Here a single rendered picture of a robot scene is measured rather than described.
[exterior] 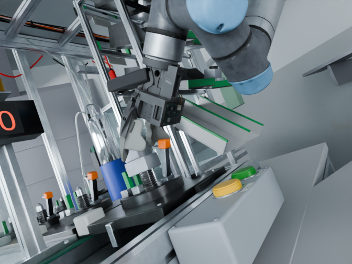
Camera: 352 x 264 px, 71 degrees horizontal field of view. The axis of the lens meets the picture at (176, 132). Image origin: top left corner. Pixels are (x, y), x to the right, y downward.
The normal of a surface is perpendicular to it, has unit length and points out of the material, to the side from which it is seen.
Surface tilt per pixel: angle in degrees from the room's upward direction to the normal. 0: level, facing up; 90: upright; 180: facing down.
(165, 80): 90
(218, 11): 125
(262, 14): 77
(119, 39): 90
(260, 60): 119
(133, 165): 90
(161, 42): 108
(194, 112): 90
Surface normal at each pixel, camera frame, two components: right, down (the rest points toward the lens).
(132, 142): -0.46, -0.13
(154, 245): 0.75, -0.35
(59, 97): 0.42, -0.25
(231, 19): 0.48, 0.37
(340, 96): -0.83, 0.29
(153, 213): -0.54, 0.14
